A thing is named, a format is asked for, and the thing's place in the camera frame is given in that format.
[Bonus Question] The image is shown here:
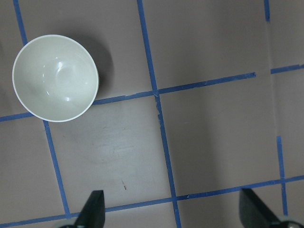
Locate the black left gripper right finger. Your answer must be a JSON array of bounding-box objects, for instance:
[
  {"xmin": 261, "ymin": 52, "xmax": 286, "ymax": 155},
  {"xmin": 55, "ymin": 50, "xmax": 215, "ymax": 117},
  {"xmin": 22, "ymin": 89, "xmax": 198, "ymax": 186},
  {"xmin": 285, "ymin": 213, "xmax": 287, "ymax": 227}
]
[{"xmin": 239, "ymin": 189, "xmax": 285, "ymax": 228}]

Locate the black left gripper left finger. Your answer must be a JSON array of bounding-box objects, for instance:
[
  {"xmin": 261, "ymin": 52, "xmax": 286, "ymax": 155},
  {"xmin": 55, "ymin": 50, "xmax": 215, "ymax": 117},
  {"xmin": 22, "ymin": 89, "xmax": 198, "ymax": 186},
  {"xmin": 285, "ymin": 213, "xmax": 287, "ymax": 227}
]
[{"xmin": 74, "ymin": 190, "xmax": 105, "ymax": 228}]

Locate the white ceramic bowl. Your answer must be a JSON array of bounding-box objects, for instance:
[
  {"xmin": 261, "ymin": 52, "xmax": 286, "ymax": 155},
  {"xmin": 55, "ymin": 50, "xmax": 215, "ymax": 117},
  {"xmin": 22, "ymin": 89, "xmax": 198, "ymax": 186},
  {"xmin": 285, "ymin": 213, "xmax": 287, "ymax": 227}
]
[{"xmin": 12, "ymin": 35, "xmax": 99, "ymax": 123}]

